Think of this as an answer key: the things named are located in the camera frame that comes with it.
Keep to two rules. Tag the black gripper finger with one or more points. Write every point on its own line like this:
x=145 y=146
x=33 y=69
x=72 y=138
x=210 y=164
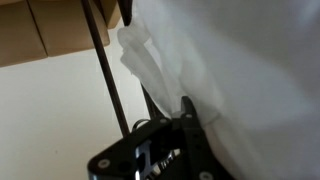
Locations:
x=195 y=146

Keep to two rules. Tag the white long-sleeved shirt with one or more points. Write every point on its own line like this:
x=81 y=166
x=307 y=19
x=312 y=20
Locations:
x=250 y=66

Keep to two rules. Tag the black metal clothes rack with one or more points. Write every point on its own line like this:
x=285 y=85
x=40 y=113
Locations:
x=106 y=66

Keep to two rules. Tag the brown leather sofa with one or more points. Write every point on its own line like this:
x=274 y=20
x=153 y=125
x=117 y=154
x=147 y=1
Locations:
x=50 y=30

